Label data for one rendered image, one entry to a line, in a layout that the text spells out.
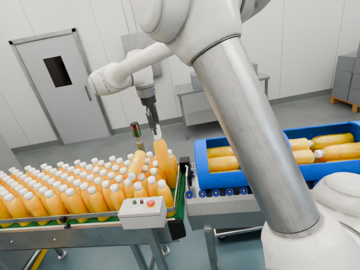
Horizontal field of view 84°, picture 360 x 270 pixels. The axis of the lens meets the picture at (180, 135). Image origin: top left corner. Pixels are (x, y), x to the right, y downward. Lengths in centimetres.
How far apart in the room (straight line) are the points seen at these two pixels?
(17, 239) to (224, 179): 132
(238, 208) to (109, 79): 93
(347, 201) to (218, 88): 39
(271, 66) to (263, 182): 445
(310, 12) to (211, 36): 472
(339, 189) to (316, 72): 482
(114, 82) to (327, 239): 77
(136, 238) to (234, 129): 105
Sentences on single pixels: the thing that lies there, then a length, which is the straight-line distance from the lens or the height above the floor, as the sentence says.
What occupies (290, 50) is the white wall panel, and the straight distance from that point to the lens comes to 493.
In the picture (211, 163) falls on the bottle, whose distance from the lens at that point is 108.
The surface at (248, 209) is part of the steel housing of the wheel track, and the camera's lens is 124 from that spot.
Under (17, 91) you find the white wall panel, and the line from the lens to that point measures 529.
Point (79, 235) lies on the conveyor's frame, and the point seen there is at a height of 84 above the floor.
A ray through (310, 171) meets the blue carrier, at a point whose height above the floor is 108.
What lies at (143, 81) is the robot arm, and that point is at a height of 161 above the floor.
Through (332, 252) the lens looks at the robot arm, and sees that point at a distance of 46.
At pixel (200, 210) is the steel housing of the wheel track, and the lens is 123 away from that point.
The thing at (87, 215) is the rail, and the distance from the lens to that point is 131.
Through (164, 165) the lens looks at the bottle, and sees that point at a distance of 114.
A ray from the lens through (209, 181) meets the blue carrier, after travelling 107.
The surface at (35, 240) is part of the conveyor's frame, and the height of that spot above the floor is 81.
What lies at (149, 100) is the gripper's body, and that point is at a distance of 98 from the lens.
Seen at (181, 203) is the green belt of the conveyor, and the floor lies 89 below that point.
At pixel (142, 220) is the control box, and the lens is 101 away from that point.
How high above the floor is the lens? 177
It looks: 26 degrees down
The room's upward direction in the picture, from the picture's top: 11 degrees counter-clockwise
